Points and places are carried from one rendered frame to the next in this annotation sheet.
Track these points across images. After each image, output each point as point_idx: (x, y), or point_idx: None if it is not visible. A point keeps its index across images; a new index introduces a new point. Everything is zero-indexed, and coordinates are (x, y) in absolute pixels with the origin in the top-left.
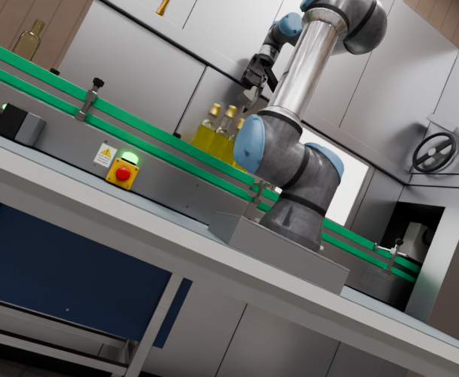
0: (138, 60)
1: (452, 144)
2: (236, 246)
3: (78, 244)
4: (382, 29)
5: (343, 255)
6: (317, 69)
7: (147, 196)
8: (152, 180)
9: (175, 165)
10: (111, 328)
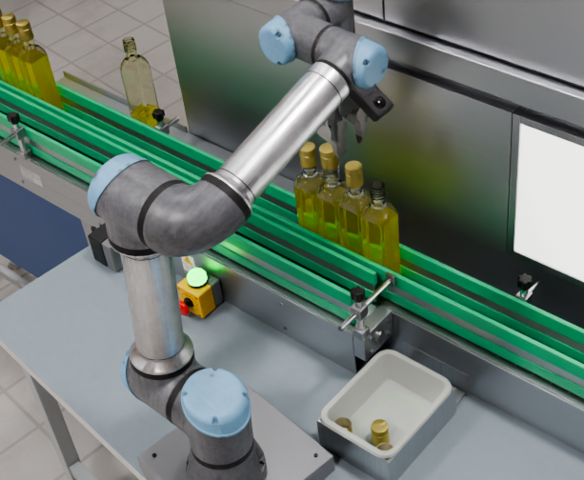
0: (236, 46)
1: None
2: (147, 478)
3: None
4: (176, 250)
5: None
6: (141, 308)
7: (244, 310)
8: (238, 293)
9: (281, 253)
10: None
